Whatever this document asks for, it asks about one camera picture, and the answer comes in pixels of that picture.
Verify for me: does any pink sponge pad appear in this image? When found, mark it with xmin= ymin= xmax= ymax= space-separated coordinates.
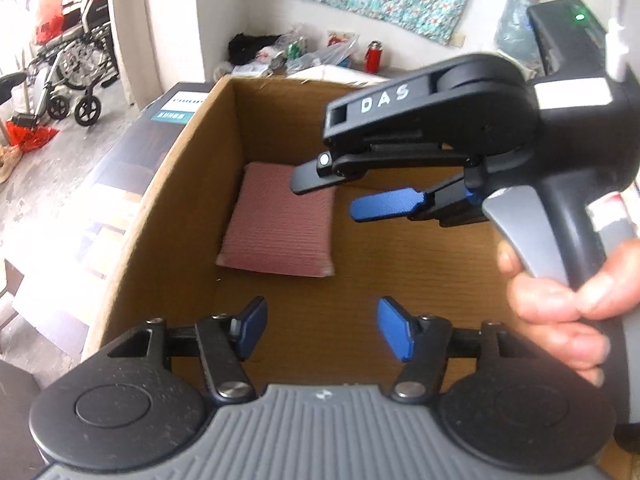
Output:
xmin=217 ymin=162 xmax=335 ymax=278

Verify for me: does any person right hand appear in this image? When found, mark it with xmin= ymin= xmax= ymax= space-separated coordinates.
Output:
xmin=497 ymin=238 xmax=639 ymax=387

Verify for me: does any blue water jug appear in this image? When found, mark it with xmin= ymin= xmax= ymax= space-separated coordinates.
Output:
xmin=495 ymin=0 xmax=540 ymax=70

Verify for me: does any red thermos bottle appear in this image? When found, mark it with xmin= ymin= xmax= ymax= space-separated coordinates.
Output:
xmin=364 ymin=40 xmax=383 ymax=74

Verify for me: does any clear plastic bag clutter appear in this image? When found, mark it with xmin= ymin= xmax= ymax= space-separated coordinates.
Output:
xmin=220 ymin=28 xmax=359 ymax=78

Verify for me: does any orange black storage box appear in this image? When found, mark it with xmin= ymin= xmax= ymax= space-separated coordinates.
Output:
xmin=92 ymin=82 xmax=214 ymax=195

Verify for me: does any wheelchair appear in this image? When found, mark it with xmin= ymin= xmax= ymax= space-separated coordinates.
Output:
xmin=27 ymin=0 xmax=119 ymax=127

